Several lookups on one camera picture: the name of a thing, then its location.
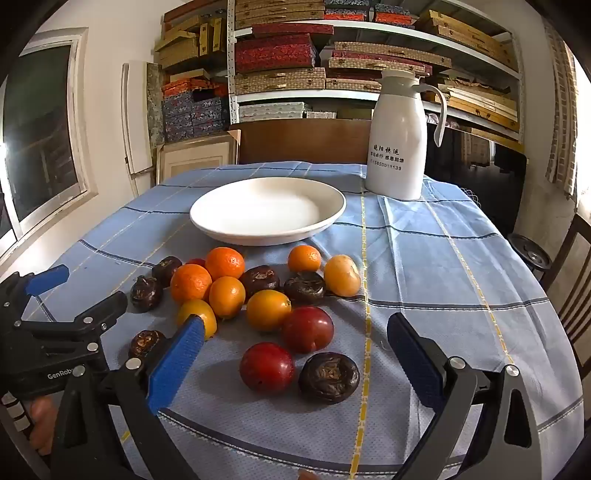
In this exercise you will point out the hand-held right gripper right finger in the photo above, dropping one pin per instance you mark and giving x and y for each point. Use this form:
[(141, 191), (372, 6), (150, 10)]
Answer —
[(413, 360)]

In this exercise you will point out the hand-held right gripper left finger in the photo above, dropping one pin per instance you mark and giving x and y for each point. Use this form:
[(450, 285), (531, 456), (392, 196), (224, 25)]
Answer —
[(178, 360)]

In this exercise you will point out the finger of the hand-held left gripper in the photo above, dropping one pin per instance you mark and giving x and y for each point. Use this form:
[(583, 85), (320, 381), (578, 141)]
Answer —
[(46, 279), (101, 309)]

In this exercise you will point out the dark brown water chestnut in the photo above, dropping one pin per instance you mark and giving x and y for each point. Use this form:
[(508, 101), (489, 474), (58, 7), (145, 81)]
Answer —
[(304, 287), (328, 377), (145, 344), (259, 280), (146, 293), (166, 270)]

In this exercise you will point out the yellow-orange citrus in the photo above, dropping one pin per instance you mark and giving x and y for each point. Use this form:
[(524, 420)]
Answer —
[(194, 314)]

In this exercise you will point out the red plum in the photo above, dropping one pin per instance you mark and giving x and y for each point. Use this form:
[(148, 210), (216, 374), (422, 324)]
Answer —
[(267, 368), (196, 262), (308, 329)]

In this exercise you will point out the bumpy orange mandarin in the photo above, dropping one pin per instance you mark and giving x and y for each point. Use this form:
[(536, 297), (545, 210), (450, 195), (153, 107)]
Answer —
[(225, 263), (191, 284)]

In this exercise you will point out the pale yellow citrus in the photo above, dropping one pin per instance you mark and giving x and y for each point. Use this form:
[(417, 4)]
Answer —
[(341, 275)]

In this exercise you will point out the smooth orange citrus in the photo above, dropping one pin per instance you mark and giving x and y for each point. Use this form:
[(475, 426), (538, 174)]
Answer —
[(226, 297), (268, 310), (304, 258)]

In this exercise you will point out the white plate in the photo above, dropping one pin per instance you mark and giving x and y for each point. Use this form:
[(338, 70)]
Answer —
[(268, 207)]

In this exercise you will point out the person's left hand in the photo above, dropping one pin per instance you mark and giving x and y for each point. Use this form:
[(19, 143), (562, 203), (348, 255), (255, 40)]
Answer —
[(41, 424)]

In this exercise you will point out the blue plaid tablecloth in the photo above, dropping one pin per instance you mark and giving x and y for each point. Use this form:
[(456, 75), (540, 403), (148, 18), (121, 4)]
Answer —
[(438, 277)]

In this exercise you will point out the white-framed window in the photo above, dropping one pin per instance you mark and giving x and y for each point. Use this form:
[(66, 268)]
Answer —
[(37, 138)]

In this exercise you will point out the black round stool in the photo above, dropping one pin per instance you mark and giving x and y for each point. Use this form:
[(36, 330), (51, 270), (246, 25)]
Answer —
[(531, 251)]

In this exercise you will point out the wooden chair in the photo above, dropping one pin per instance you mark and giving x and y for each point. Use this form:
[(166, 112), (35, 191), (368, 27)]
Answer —
[(570, 286)]

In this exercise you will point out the cream framed picture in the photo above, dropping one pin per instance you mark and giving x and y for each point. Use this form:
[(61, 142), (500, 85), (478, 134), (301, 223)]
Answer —
[(194, 159)]

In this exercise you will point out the white leaning board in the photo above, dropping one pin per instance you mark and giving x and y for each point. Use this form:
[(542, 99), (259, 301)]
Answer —
[(136, 120)]

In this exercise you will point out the stack of blue patterned boxes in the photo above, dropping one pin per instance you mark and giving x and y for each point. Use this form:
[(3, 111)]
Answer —
[(194, 115)]

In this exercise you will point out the white thermos jug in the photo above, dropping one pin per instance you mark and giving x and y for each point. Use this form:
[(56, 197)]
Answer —
[(395, 138)]

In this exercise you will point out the orange-red patterned box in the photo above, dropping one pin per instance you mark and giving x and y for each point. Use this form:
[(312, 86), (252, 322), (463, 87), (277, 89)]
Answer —
[(184, 87)]

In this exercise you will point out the stack of gold boxes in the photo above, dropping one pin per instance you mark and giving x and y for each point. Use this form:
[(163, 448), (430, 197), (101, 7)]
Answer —
[(184, 50)]

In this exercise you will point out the white metal shelf rack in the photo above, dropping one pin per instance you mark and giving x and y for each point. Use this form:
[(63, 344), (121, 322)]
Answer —
[(231, 69)]

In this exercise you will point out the bright window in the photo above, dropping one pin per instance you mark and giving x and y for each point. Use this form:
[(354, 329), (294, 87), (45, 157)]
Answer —
[(582, 138)]

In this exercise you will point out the beige patterned curtain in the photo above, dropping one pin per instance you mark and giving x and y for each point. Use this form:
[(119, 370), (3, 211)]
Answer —
[(561, 115)]

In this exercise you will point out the stack of patterned flat boxes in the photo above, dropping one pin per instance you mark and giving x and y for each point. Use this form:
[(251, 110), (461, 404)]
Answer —
[(277, 50)]

